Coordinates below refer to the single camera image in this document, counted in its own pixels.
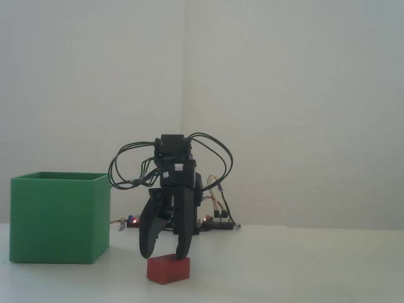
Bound red rectangular block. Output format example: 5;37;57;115
146;254;192;285

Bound yellow orange jumper wires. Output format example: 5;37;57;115
206;176;230;219

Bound electronics board with jumper sockets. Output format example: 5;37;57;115
201;214;236;230

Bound green square plastic bin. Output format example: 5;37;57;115
9;171;112;264

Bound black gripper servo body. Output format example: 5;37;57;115
159;159;198;188

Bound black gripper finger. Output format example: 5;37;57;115
138;188;174;260
172;186;196;261

